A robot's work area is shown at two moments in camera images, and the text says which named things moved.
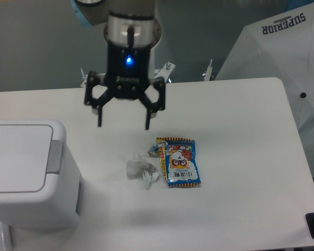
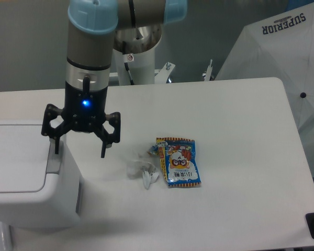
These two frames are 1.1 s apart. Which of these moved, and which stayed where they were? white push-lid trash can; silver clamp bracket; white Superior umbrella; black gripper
Moved: black gripper
Stayed: white Superior umbrella; white push-lid trash can; silver clamp bracket
